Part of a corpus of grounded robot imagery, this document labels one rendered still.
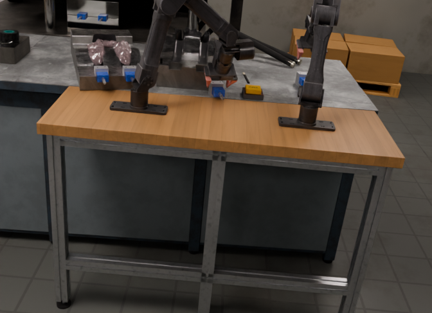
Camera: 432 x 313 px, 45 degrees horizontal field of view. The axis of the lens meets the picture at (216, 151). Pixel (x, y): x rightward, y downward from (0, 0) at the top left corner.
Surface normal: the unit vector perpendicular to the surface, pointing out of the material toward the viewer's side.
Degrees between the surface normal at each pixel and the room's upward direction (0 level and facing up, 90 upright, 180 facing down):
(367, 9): 90
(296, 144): 0
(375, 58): 90
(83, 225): 90
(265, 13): 90
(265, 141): 0
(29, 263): 0
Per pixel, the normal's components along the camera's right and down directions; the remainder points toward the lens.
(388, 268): 0.09, -0.90
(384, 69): -0.08, 0.43
